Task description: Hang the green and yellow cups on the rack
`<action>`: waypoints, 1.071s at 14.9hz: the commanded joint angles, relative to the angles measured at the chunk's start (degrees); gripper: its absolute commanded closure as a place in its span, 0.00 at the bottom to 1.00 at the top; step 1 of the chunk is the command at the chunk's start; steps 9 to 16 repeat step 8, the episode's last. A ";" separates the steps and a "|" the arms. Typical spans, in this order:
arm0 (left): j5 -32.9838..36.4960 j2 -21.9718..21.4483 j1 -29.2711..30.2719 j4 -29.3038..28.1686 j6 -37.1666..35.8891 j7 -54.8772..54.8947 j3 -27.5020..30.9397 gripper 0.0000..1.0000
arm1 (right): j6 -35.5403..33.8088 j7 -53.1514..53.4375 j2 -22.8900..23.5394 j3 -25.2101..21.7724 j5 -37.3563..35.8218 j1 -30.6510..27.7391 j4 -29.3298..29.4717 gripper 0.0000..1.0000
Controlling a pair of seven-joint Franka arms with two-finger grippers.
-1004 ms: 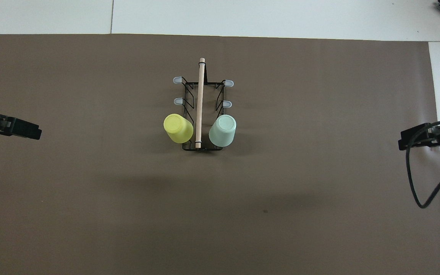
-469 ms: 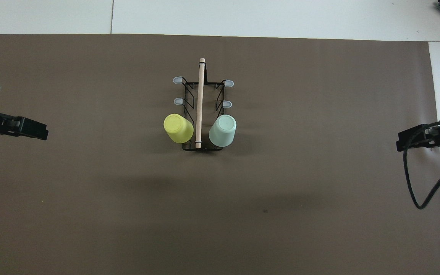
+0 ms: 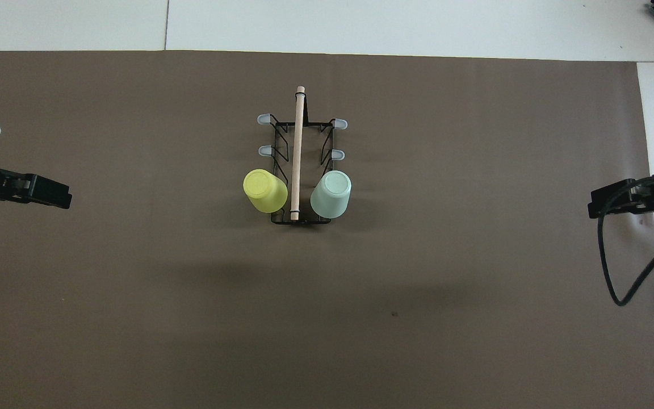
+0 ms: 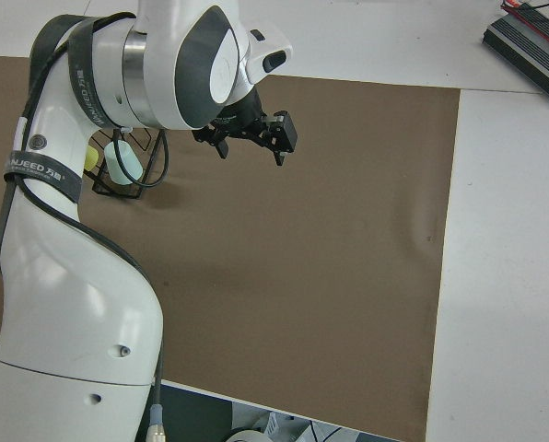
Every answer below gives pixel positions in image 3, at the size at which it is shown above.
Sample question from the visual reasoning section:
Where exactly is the yellow plastic cup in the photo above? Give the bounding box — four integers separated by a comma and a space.
242, 169, 288, 214

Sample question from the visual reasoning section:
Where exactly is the pale green plastic cup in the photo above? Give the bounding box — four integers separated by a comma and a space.
310, 170, 353, 219

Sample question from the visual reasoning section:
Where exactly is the brown table mat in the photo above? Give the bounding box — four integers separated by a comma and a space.
0, 50, 654, 409

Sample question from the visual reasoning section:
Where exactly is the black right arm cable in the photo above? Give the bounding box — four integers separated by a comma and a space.
597, 176, 654, 307

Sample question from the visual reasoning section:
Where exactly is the black wire cup rack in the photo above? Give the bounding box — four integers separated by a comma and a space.
257, 86, 349, 226

